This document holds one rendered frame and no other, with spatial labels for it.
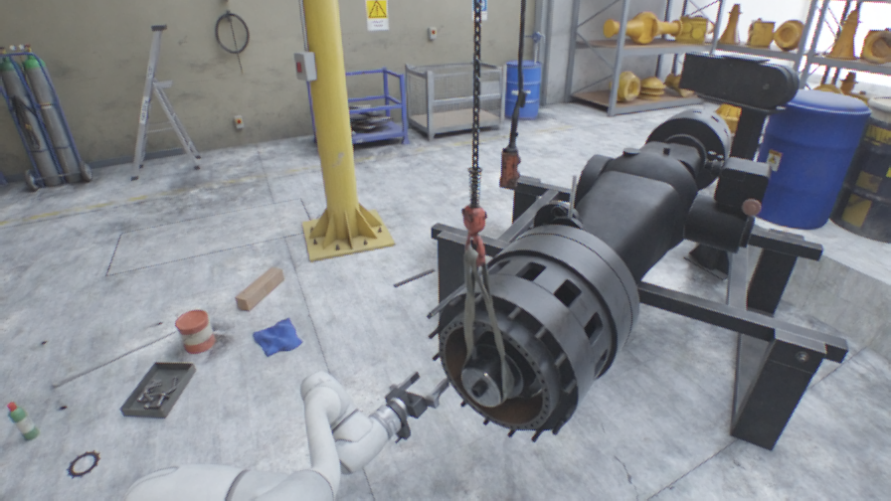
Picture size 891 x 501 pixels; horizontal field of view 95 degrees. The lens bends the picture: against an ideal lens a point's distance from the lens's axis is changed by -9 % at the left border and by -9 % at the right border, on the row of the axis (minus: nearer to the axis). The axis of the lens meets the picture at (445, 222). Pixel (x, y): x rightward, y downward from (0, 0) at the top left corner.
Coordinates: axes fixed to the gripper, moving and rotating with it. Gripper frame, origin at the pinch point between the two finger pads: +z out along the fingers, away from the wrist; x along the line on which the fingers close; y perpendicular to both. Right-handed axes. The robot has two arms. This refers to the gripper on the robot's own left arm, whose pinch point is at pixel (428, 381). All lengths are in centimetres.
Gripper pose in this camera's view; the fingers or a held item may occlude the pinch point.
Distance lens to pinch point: 151.0
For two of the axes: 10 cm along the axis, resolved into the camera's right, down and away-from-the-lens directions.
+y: -2.8, -9.3, -2.5
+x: -7.4, 0.4, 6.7
